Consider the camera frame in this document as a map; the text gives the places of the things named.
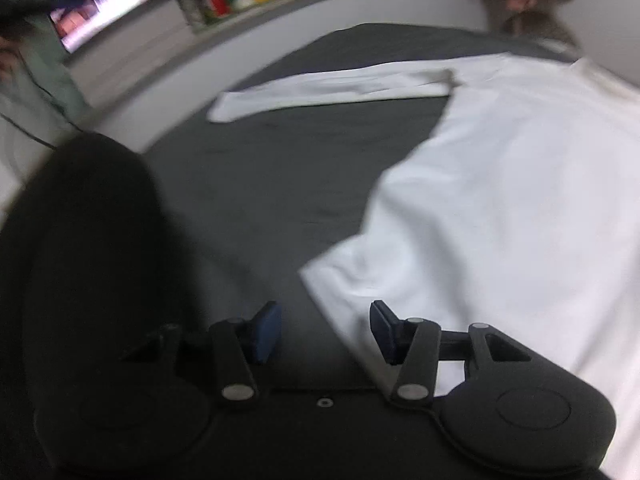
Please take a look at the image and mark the white garment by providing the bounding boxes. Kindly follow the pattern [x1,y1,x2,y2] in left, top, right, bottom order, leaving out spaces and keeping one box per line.
[207,52,640,480]

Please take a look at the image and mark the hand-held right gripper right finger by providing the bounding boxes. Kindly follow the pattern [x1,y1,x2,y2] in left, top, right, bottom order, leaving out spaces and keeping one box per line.
[369,300,532,405]

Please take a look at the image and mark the dark grey bed sheet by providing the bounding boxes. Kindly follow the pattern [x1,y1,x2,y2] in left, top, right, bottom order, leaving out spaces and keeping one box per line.
[142,22,576,393]

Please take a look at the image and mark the flat screen monitor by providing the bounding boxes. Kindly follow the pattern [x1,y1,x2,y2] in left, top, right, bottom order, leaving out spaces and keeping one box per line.
[48,0,161,55]

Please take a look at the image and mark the brown blurry object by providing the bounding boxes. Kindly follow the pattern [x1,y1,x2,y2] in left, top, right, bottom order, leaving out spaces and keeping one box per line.
[460,0,588,53]

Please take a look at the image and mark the green cloth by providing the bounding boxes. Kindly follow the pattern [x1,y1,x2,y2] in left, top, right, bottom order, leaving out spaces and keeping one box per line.
[0,0,93,121]

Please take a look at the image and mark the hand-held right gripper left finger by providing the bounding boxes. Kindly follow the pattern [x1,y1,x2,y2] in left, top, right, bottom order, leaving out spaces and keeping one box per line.
[120,301,282,407]

